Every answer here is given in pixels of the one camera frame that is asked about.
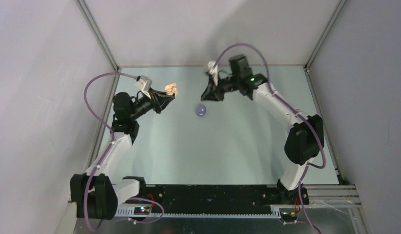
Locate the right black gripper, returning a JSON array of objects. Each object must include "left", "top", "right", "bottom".
[{"left": 201, "top": 72, "right": 240, "bottom": 102}]

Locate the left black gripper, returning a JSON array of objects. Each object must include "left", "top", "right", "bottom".
[{"left": 129, "top": 87, "right": 174, "bottom": 120}]

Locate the beige earbud charging case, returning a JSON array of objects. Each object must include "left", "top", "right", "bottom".
[{"left": 164, "top": 83, "right": 179, "bottom": 96}]

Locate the purple earbud charging case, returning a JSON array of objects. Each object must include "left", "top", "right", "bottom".
[{"left": 195, "top": 104, "right": 207, "bottom": 117}]

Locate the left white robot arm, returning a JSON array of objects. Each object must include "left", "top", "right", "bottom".
[{"left": 70, "top": 87, "right": 178, "bottom": 220}]

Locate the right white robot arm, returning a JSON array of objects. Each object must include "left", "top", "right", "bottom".
[{"left": 200, "top": 54, "right": 325, "bottom": 204}]

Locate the left controller board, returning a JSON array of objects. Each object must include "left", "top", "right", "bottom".
[{"left": 133, "top": 207, "right": 151, "bottom": 215}]

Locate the controller board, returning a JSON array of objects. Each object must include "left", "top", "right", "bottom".
[
  {"left": 281, "top": 212, "right": 300, "bottom": 218},
  {"left": 133, "top": 207, "right": 151, "bottom": 215}
]

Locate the right controller board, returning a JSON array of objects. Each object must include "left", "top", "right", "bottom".
[{"left": 281, "top": 212, "right": 300, "bottom": 218}]

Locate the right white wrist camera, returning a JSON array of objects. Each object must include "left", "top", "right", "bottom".
[{"left": 205, "top": 60, "right": 219, "bottom": 86}]

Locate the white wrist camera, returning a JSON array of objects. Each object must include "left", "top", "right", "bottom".
[
  {"left": 205, "top": 60, "right": 219, "bottom": 86},
  {"left": 135, "top": 76, "right": 152, "bottom": 96}
]

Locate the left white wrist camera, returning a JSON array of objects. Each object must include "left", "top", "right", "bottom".
[{"left": 135, "top": 76, "right": 152, "bottom": 96}]

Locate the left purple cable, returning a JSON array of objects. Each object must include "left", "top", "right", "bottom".
[{"left": 83, "top": 72, "right": 164, "bottom": 232}]

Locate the aluminium frame rail front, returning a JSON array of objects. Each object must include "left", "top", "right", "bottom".
[{"left": 68, "top": 185, "right": 363, "bottom": 220}]

